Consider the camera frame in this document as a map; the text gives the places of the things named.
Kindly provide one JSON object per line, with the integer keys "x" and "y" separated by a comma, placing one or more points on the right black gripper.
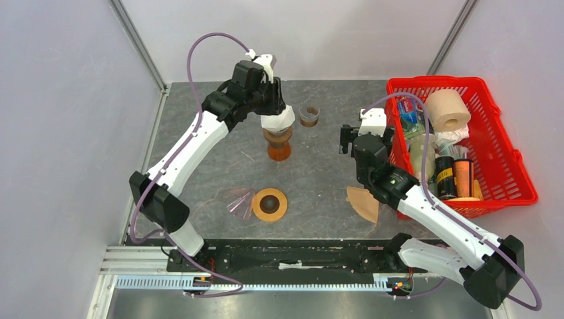
{"x": 348, "y": 134}

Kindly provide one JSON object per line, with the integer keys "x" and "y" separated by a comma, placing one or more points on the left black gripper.
{"x": 277, "y": 104}

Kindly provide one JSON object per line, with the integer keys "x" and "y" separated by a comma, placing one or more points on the white paper coffee filter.
{"x": 284, "y": 119}

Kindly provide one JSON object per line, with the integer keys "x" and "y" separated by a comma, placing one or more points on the dark wooden ring holder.
{"x": 278, "y": 140}

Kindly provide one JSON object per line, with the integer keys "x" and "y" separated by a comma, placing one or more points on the light wooden ring holder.
{"x": 269, "y": 205}

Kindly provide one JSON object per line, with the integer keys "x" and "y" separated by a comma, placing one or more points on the clear glass dripper cone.
{"x": 277, "y": 132}

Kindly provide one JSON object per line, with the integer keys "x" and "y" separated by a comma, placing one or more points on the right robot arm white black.
{"x": 487, "y": 266}

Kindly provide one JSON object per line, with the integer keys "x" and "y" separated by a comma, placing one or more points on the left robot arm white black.
{"x": 157, "y": 191}

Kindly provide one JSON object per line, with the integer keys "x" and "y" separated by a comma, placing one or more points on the brown paper coffee filter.
{"x": 363, "y": 203}

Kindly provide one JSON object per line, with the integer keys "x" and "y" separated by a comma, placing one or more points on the green patterned packet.
{"x": 413, "y": 131}

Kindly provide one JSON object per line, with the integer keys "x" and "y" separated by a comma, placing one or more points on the small glass cup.
{"x": 308, "y": 116}

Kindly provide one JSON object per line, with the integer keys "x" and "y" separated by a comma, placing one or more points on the blue snack packet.
{"x": 408, "y": 111}

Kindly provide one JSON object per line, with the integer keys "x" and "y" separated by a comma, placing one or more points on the pale green bottle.
{"x": 417, "y": 153}

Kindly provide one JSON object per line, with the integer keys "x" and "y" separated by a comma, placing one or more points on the amber glass carafe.
{"x": 280, "y": 152}

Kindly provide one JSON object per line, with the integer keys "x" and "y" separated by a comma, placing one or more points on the crumpled white paper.
{"x": 446, "y": 139}

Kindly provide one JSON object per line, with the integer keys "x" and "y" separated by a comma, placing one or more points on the beige toilet paper roll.
{"x": 447, "y": 111}

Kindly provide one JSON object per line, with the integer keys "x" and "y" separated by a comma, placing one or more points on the black cylindrical can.
{"x": 445, "y": 178}

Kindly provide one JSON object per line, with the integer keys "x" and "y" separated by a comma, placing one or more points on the orange cylindrical can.
{"x": 464, "y": 177}

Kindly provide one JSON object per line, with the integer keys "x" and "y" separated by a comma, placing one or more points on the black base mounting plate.
{"x": 291, "y": 261}

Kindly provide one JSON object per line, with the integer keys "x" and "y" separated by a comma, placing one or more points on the red plastic basket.
{"x": 498, "y": 166}

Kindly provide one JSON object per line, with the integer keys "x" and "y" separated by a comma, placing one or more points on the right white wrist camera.
{"x": 372, "y": 122}

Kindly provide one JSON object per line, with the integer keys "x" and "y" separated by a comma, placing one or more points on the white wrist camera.
{"x": 267, "y": 61}
{"x": 372, "y": 122}

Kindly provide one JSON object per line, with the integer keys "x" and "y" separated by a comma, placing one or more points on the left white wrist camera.
{"x": 267, "y": 61}

